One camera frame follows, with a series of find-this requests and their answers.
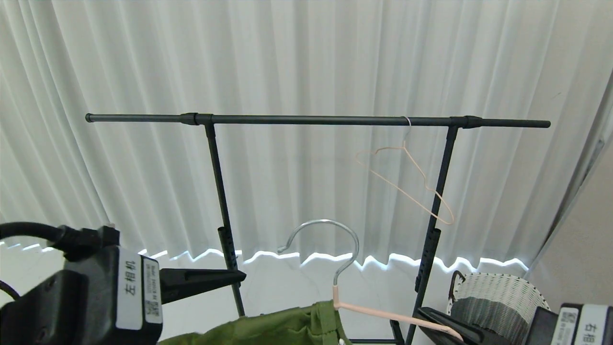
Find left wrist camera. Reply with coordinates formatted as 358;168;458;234
0;245;163;345

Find pink clothes hanger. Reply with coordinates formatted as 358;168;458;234
355;116;454;226
277;219;465;342

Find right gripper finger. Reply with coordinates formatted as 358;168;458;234
417;307;513;345

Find white laundry basket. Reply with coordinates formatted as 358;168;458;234
448;271;551;345

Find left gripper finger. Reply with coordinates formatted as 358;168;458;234
159;268;247;305

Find black clothes rack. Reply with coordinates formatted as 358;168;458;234
85;113;551;345

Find white curtain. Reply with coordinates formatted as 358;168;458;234
0;0;613;274

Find green garment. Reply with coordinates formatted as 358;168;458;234
158;301;352;345

